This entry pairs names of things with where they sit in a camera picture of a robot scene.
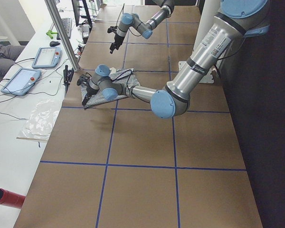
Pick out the black keyboard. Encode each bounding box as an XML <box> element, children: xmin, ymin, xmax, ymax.
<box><xmin>61</xmin><ymin>18</ymin><xmax>72</xmax><ymax>38</ymax></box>

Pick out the clear plastic bag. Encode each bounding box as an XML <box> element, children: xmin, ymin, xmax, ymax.
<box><xmin>17</xmin><ymin>99</ymin><xmax>62</xmax><ymax>141</ymax></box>

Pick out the black clamp tool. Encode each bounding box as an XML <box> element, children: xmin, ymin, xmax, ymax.
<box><xmin>63</xmin><ymin>65</ymin><xmax>74</xmax><ymax>96</ymax></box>

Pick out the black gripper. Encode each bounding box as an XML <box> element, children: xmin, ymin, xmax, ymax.
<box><xmin>82</xmin><ymin>87</ymin><xmax>93</xmax><ymax>105</ymax></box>
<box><xmin>110</xmin><ymin>34</ymin><xmax>123</xmax><ymax>54</ymax></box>

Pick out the aluminium frame post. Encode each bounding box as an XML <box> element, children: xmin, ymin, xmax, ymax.
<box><xmin>45</xmin><ymin>0</ymin><xmax>80</xmax><ymax>72</ymax></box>

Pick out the blue white striped polo shirt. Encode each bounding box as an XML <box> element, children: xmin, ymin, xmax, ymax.
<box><xmin>80</xmin><ymin>65</ymin><xmax>140</xmax><ymax>109</ymax></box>

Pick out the seated person in blue shirt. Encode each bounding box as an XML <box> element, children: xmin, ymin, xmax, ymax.
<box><xmin>0</xmin><ymin>44</ymin><xmax>25</xmax><ymax>77</ymax></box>

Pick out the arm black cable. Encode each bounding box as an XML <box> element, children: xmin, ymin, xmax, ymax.
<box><xmin>115</xmin><ymin>3</ymin><xmax>143</xmax><ymax>37</ymax></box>
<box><xmin>111</xmin><ymin>68</ymin><xmax>134</xmax><ymax>91</ymax></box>

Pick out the green plastic tool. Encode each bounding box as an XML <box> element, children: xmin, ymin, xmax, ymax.
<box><xmin>46</xmin><ymin>30</ymin><xmax>57</xmax><ymax>39</ymax></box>

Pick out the black monitor stand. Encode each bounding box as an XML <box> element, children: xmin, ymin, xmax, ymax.
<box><xmin>71</xmin><ymin>0</ymin><xmax>94</xmax><ymax>27</ymax></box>

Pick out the blue teach pendant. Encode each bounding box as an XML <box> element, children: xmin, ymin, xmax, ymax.
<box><xmin>32</xmin><ymin>47</ymin><xmax>62</xmax><ymax>69</ymax></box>
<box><xmin>0</xmin><ymin>68</ymin><xmax>41</xmax><ymax>96</ymax></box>

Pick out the black computer mouse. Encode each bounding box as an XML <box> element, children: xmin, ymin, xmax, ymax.
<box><xmin>49</xmin><ymin>41</ymin><xmax>60</xmax><ymax>47</ymax></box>

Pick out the near blue teach pendant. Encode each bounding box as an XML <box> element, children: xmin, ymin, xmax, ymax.
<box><xmin>0</xmin><ymin>68</ymin><xmax>41</xmax><ymax>96</ymax></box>

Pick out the white camera post with base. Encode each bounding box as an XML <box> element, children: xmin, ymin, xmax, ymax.
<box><xmin>172</xmin><ymin>0</ymin><xmax>223</xmax><ymax>93</ymax></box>

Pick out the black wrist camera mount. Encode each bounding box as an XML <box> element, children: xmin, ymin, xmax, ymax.
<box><xmin>107</xmin><ymin>26</ymin><xmax>118</xmax><ymax>34</ymax></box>
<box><xmin>76</xmin><ymin>72</ymin><xmax>91</xmax><ymax>86</ymax></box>

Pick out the far blue teach pendant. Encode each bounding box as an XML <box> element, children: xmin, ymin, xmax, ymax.
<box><xmin>32</xmin><ymin>47</ymin><xmax>62</xmax><ymax>69</ymax></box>

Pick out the red cylinder tube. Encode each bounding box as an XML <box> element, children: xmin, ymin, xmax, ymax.
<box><xmin>0</xmin><ymin>189</ymin><xmax>26</xmax><ymax>209</ymax></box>

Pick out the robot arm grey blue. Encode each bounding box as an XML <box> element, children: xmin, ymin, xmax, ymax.
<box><xmin>107</xmin><ymin>0</ymin><xmax>175</xmax><ymax>54</ymax></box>
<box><xmin>82</xmin><ymin>0</ymin><xmax>270</xmax><ymax>119</ymax></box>

